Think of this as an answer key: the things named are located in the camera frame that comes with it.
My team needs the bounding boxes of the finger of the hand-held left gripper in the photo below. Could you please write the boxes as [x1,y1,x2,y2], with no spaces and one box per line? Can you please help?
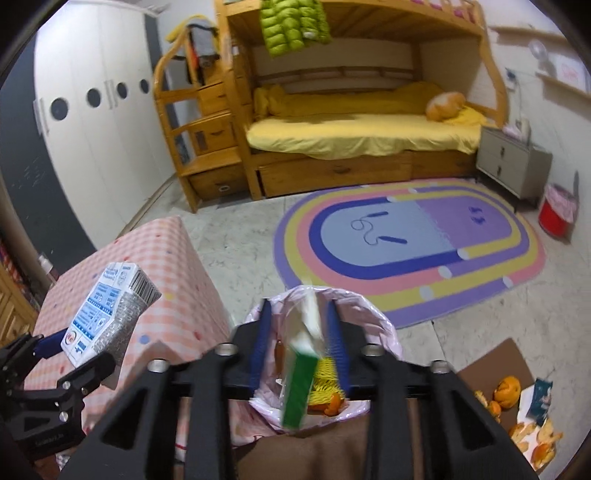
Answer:
[55,353,116,410]
[0,329,70,370]

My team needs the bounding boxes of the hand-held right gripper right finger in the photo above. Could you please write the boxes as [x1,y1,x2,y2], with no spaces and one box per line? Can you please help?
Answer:
[325,300,539,480]

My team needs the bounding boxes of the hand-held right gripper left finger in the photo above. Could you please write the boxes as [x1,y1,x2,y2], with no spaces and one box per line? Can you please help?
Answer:
[60,298,278,480]

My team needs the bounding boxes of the yellow knitted toy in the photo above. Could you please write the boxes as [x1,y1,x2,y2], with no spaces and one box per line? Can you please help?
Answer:
[314,357,345,398]

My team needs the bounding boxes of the pink trash bag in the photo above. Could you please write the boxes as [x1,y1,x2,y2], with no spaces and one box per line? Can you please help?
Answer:
[245,285,403,437]

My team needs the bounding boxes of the green and white carton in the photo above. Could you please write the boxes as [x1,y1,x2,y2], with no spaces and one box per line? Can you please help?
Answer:
[281,295,324,431]

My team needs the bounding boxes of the blue and white milk carton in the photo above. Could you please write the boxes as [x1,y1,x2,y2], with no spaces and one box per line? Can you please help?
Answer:
[61,262,162,367]

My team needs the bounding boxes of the red trash bin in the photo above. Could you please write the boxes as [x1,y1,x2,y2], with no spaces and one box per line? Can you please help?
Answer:
[538,184,580,238]

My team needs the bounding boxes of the wooden shelf unit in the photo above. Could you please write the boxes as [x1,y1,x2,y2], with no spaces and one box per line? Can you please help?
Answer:
[0,240,40,347]

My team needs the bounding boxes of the orange peel in bag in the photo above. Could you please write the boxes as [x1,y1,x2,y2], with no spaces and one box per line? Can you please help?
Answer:
[308,392,346,417]

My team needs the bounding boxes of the pink checkered tablecloth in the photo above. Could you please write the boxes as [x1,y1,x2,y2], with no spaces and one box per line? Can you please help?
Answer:
[23,216,236,462]

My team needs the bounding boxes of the brown cardboard sheet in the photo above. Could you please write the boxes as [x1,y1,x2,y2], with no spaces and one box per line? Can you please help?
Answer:
[235,338,571,480]

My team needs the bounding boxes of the orange peel piece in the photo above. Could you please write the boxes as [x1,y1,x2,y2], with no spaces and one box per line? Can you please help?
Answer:
[475,390,502,417]

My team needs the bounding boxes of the whole tangerine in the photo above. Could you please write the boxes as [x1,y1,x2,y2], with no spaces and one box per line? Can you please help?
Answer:
[494,376,522,409]

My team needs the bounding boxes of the colourful oval rug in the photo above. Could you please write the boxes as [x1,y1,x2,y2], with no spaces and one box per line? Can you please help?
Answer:
[273,179,546,329]

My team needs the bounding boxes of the white wardrobe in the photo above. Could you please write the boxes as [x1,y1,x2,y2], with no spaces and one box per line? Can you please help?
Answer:
[32,0,176,250]

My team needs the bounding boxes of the dark teal packet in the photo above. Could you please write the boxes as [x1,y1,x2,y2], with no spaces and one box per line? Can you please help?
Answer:
[526,379,554,421]

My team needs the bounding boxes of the yellow bed sheet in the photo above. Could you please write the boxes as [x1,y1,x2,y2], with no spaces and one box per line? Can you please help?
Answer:
[246,82,488,160]

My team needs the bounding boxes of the wooden stair drawer unit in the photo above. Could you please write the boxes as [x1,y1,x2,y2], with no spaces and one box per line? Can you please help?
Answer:
[152,37,252,213]

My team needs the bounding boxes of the pile of orange peels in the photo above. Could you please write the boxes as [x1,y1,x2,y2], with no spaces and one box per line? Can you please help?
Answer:
[508,418,565,467]

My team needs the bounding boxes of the yellow pillow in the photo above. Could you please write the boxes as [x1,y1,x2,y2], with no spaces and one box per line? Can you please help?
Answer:
[253,85,282,121]

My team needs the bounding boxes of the grey nightstand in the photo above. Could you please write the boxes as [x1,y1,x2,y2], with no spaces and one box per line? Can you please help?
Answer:
[475,127,553,213]

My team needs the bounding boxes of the orange plush toy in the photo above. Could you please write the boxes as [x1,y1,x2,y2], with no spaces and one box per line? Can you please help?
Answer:
[425,91,467,123]

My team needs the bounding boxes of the items on nightstand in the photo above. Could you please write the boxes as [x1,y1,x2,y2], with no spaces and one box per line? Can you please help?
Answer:
[503,119,532,139]

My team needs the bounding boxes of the grey clothes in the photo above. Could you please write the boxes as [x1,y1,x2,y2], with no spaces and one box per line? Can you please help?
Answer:
[187,25,220,84]

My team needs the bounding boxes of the wooden bunk bed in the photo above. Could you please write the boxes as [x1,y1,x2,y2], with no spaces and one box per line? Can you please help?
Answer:
[215,0,509,201]

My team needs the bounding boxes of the green puffer jacket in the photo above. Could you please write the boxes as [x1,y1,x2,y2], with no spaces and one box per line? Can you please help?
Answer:
[259,0,332,58]

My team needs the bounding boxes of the yellow cloth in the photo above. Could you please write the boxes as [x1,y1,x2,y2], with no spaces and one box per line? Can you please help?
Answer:
[166,16,208,44]

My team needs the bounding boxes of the small white fan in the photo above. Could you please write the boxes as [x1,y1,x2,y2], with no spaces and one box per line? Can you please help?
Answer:
[529,39,557,77]

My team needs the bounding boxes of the pink picture card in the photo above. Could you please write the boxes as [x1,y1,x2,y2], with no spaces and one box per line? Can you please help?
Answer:
[556,53,587,86]

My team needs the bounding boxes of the black broom handle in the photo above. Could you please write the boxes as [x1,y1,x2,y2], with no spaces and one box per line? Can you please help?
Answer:
[570,171,581,241]

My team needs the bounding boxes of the long wooden wall shelf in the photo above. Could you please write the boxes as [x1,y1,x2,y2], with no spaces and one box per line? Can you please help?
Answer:
[536,71,591,100]

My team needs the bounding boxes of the short wooden wall shelf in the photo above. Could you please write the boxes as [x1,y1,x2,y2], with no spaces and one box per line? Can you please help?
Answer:
[489,25,568,44]

